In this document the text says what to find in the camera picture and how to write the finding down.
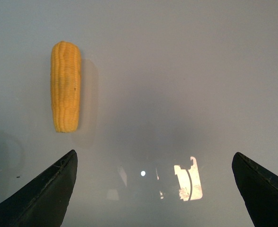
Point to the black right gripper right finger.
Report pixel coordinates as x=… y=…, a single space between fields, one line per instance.
x=259 y=189

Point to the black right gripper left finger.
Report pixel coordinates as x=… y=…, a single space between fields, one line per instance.
x=43 y=201

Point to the yellow corn cob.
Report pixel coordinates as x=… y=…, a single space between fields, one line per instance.
x=65 y=85

